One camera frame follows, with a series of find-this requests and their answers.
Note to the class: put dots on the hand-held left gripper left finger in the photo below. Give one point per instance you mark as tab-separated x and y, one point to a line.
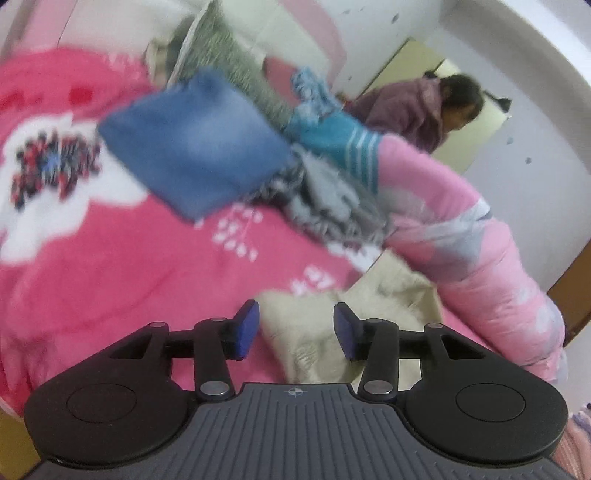
244	330

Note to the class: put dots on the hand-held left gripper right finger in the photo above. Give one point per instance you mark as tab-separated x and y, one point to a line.
346	330

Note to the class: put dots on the beige pants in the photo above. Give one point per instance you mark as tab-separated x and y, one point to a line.
314	323

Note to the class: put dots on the grey plaid clothes pile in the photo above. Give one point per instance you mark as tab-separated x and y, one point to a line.
323	194

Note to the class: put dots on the pink floral blanket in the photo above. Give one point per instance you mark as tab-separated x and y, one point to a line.
138	258

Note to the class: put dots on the pink floral quilt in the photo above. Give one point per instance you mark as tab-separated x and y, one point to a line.
461	258

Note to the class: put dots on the teal striped garment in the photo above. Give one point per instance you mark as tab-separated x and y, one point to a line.
332	134

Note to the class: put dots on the folded blue jeans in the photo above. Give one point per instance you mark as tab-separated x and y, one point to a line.
194	138

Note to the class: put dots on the brown wooden door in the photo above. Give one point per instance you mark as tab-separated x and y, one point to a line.
575	300

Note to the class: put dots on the pink pillow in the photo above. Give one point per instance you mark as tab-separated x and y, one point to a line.
277	69

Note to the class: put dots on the green patterned pillow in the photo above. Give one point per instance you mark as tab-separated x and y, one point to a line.
221	60

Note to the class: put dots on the pale yellow wardrobe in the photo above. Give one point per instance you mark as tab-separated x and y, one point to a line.
406	60

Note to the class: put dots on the beige checked pillow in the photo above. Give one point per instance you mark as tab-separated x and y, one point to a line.
157	60

